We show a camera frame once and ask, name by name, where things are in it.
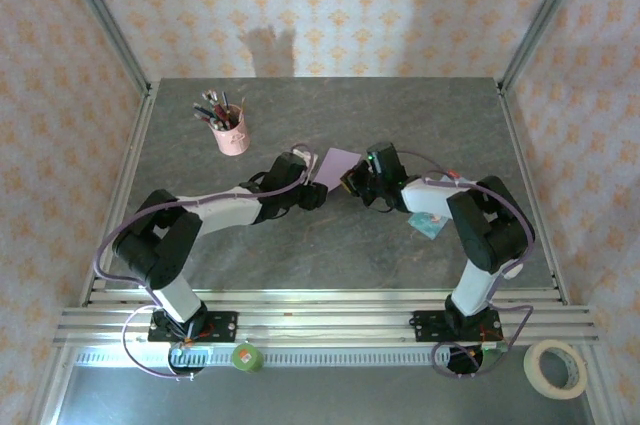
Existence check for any teal illustrated card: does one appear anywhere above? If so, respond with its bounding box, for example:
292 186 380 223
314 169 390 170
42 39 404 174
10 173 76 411
407 212 447 241

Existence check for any pink pen cup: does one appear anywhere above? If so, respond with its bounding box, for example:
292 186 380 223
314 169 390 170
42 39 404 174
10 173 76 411
214 103 251 157

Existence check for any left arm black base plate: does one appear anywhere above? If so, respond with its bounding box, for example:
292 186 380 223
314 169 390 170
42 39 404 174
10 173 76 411
148 311 239 345

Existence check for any purple paper sheet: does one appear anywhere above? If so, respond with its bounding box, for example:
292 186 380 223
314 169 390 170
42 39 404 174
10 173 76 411
313 147 362 192

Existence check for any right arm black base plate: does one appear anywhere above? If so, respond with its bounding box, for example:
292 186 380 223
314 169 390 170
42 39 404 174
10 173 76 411
410 309 504 344

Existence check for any aluminium side rail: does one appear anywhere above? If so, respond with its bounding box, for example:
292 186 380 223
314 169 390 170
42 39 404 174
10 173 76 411
79 84 161 306
497 84 571 306

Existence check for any aluminium mounting rail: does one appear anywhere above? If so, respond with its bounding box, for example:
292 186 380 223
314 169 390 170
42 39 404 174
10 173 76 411
52 288 600 348

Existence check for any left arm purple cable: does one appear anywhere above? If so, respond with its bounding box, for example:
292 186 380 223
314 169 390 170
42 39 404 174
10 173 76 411
94 143 321 381

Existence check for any green tape roll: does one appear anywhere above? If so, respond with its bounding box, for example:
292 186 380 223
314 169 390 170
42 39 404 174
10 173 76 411
230 342 265 374

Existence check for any aluminium corner post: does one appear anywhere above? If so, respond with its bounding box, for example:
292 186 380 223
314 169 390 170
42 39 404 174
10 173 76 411
497 0 596 96
53 0 154 96

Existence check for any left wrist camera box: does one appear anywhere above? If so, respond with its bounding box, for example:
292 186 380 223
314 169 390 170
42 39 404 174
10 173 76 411
292 144 321 181

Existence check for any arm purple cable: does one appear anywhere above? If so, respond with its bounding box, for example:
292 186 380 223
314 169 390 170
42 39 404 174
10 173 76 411
399 149 536 379
94 143 321 381

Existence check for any white masking tape roll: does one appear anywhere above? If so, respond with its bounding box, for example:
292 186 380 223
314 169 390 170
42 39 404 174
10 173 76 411
523 339 589 400

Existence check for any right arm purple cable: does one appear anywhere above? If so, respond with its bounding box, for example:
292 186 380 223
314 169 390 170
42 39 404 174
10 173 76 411
399 149 536 379

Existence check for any slotted cable duct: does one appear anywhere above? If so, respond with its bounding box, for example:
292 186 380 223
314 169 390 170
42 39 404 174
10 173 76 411
74 348 501 367

